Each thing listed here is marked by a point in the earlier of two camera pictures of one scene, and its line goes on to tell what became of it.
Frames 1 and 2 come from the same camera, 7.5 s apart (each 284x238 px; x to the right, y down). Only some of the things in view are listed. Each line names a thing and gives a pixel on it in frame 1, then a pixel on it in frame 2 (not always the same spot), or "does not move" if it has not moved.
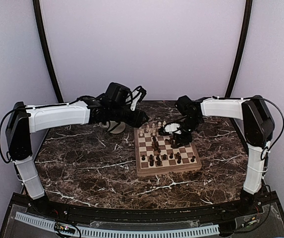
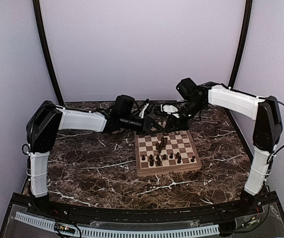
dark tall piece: (179, 157) does not move
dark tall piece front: (151, 161) does not move
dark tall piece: (158, 162) does not move
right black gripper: (185, 140) -> (174, 122)
